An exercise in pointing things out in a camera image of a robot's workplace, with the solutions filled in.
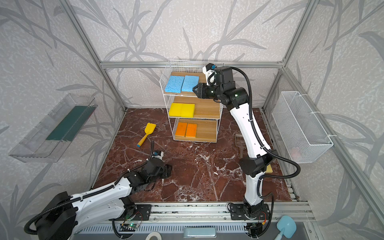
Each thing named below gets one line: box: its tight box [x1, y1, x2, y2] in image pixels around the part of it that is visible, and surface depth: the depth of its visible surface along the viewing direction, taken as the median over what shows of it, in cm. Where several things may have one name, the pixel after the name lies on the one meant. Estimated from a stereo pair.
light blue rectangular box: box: [183, 227, 217, 239], surface depth 65 cm
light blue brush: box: [274, 215, 297, 240], surface depth 71 cm
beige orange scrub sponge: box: [175, 122, 188, 137], surface depth 105 cm
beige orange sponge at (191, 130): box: [186, 123, 197, 138], surface depth 106 cm
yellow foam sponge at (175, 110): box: [169, 103, 183, 118], surface depth 84 cm
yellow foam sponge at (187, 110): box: [180, 103, 195, 118], surface depth 85 cm
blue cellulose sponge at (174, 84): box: [165, 75, 185, 94], surface depth 74 cm
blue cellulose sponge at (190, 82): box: [181, 75, 200, 92], surface depth 75 cm
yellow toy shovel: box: [137, 122, 157, 148], surface depth 108 cm
